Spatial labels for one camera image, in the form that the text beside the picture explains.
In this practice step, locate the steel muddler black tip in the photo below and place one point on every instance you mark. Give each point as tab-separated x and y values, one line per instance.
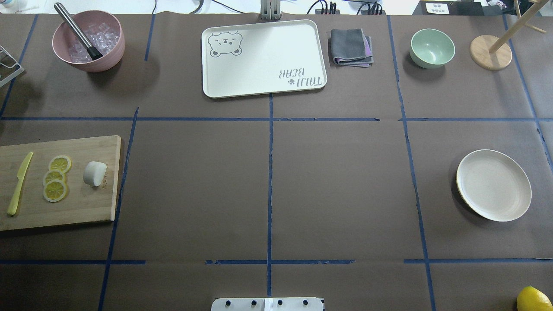
92	51

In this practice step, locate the bottom lemon slice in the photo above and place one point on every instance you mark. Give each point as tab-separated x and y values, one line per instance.
55	191

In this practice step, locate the middle lemon slice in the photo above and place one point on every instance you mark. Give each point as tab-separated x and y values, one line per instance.
54	174

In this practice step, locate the mint green bowl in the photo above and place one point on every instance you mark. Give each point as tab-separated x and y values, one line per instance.
431	48

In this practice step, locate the yellow plastic knife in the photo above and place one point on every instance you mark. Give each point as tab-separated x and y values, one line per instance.
20	175

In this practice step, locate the wooden mug stand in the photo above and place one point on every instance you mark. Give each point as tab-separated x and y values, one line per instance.
494	53

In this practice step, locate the lemon slice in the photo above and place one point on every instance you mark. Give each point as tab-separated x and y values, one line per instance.
61	163
54	174
55	191

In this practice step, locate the top lemon slice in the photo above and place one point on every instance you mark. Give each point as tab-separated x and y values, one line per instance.
61	163

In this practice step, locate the whole yellow lemon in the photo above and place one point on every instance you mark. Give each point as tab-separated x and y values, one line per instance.
531	299

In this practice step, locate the bamboo cutting board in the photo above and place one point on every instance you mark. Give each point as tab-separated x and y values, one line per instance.
82	204

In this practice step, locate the white metal base plate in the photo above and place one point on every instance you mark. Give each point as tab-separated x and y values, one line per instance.
269	304

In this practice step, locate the folded grey purple cloth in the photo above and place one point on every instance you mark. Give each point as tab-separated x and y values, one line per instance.
351	47

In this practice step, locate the black power strip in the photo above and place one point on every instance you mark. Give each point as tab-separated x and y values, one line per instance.
347	7

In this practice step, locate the wire rack corner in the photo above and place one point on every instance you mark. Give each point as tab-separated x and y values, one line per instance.
9	67

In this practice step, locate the grey metal camera post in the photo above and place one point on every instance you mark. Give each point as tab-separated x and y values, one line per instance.
270	10

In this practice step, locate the white bear print tray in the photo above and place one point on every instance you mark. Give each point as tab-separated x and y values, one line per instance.
262	58

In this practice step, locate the pink bowl with ice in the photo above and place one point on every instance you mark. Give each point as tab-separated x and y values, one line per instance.
105	33

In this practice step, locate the cream round plate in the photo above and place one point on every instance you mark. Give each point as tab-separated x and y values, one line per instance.
493	185

